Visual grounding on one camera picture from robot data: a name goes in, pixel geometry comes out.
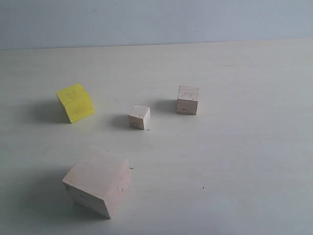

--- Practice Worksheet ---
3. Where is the small wooden cube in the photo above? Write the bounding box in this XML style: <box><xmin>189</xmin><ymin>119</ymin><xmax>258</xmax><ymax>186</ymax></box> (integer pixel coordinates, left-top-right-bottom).
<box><xmin>128</xmin><ymin>104</ymin><xmax>151</xmax><ymax>130</ymax></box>

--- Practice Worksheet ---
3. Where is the medium wooden cube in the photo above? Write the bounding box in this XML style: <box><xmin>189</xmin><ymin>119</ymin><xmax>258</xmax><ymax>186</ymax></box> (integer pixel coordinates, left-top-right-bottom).
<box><xmin>177</xmin><ymin>86</ymin><xmax>200</xmax><ymax>115</ymax></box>

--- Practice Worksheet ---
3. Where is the yellow cube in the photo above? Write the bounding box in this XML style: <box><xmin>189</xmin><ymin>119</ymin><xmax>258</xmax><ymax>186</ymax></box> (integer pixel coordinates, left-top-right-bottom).
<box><xmin>56</xmin><ymin>83</ymin><xmax>94</xmax><ymax>123</ymax></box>

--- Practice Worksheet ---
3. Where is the large wooden cube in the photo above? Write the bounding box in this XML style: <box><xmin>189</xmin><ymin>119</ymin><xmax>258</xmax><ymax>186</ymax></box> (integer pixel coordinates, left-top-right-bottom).
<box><xmin>62</xmin><ymin>147</ymin><xmax>131</xmax><ymax>219</ymax></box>

